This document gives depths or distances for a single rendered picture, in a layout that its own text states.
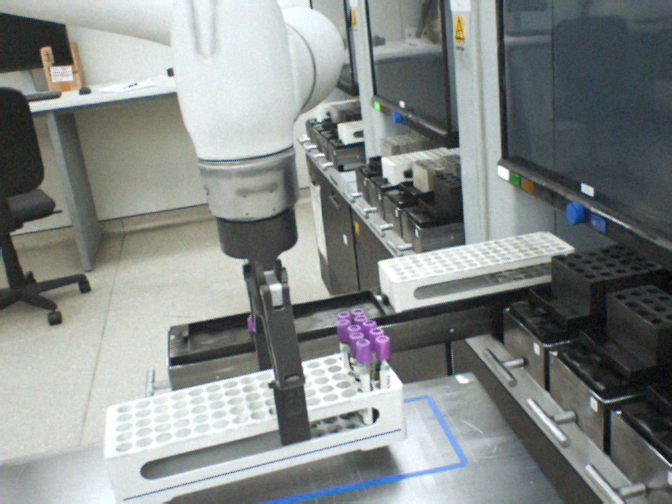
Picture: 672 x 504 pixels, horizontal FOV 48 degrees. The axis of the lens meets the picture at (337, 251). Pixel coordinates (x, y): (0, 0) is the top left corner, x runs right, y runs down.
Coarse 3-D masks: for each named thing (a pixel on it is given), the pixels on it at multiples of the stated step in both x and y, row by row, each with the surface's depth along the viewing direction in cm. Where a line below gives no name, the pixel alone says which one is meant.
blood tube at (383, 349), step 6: (384, 336) 75; (378, 342) 74; (384, 342) 74; (378, 348) 74; (384, 348) 74; (390, 348) 75; (378, 354) 75; (384, 354) 74; (390, 354) 75; (378, 360) 75; (384, 360) 75; (378, 366) 75; (384, 366) 75; (378, 372) 76; (384, 372) 75; (390, 372) 76; (384, 378) 75; (390, 378) 76; (384, 384) 76; (390, 384) 76
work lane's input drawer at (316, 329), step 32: (224, 320) 120; (320, 320) 118; (384, 320) 114; (416, 320) 114; (448, 320) 115; (480, 320) 116; (192, 352) 110; (224, 352) 110; (320, 352) 112; (160, 384) 115; (192, 384) 110
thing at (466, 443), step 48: (432, 384) 93; (480, 384) 92; (432, 432) 83; (480, 432) 82; (0, 480) 84; (48, 480) 83; (96, 480) 82; (240, 480) 79; (288, 480) 78; (336, 480) 77; (384, 480) 76; (432, 480) 76; (480, 480) 75; (528, 480) 74
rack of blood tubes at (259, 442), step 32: (224, 384) 81; (256, 384) 80; (320, 384) 80; (352, 384) 77; (128, 416) 77; (160, 416) 76; (192, 416) 75; (224, 416) 75; (256, 416) 75; (320, 416) 74; (352, 416) 80; (384, 416) 76; (128, 448) 72; (160, 448) 71; (192, 448) 72; (224, 448) 79; (256, 448) 79; (288, 448) 75; (320, 448) 75; (352, 448) 76; (128, 480) 71; (160, 480) 72; (192, 480) 73; (224, 480) 74
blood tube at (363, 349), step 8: (360, 344) 74; (368, 344) 74; (360, 352) 74; (368, 352) 74; (360, 360) 74; (368, 360) 74; (360, 368) 75; (368, 368) 75; (360, 376) 75; (368, 376) 75; (360, 384) 76; (368, 384) 75; (368, 392) 76; (368, 408) 76; (368, 416) 77; (368, 424) 77
